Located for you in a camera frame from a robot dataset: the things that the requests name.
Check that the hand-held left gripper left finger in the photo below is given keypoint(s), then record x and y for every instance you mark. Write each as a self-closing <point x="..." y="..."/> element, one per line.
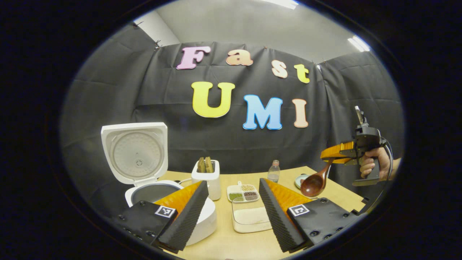
<point x="189" y="220"/>

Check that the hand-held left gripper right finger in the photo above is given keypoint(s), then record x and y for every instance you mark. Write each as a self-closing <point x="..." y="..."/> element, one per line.
<point x="275" y="220"/>

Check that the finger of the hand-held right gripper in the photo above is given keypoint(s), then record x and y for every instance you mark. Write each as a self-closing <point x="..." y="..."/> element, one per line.
<point x="337" y="148"/>

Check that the brown wooden spoon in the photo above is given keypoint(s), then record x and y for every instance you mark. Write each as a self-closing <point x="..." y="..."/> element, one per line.
<point x="312" y="184"/>

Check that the white rice cooker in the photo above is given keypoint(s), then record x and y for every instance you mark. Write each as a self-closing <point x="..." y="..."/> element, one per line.
<point x="135" y="155"/>

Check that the white divided grain tray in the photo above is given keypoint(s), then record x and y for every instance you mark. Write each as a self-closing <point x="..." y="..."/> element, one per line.
<point x="243" y="192"/>

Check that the white toaster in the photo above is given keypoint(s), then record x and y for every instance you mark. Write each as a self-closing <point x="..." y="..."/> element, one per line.
<point x="213" y="184"/>

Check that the pale green plate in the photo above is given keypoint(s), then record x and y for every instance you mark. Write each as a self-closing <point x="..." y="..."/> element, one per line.
<point x="299" y="180"/>

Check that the clear plastic bottle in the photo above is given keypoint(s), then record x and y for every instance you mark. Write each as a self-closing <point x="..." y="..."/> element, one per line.
<point x="273" y="173"/>

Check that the brown bread slice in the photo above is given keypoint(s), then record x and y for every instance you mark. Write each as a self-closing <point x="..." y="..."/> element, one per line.
<point x="209" y="164"/>
<point x="201" y="165"/>

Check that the ceiling light panel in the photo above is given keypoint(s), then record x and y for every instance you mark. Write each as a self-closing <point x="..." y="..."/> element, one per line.
<point x="279" y="3"/>
<point x="358" y="43"/>

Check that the black backdrop cloth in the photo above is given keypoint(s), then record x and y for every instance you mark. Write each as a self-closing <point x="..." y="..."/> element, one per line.
<point x="108" y="101"/>

